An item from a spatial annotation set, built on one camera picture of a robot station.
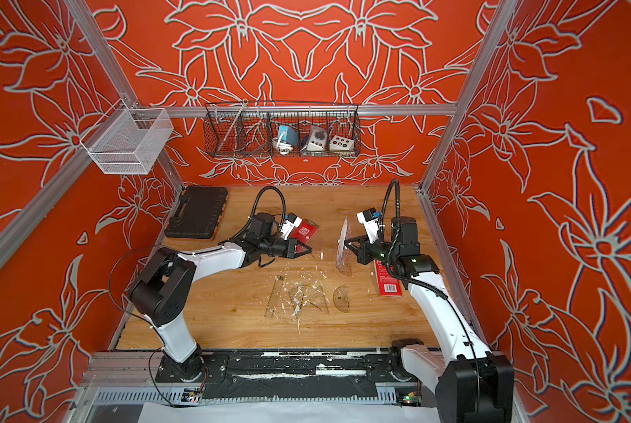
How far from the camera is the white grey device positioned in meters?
0.92

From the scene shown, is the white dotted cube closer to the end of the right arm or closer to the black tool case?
the end of the right arm

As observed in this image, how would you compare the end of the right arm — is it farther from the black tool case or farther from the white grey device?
the black tool case

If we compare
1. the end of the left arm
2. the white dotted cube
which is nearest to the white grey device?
the white dotted cube

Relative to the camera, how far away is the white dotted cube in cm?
94

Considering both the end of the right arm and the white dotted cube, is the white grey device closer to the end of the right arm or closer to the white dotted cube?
the white dotted cube

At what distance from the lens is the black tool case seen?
1004 mm

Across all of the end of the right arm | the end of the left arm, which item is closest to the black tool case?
the end of the left arm

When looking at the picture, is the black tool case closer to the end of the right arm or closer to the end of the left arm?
the end of the left arm

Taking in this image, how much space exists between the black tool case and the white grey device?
47cm

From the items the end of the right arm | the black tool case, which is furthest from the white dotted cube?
the black tool case

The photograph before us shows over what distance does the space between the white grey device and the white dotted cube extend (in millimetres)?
33

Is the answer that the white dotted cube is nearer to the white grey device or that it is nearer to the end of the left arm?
the white grey device

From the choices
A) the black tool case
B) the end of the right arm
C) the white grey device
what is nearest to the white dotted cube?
the white grey device

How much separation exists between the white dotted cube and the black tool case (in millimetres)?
534
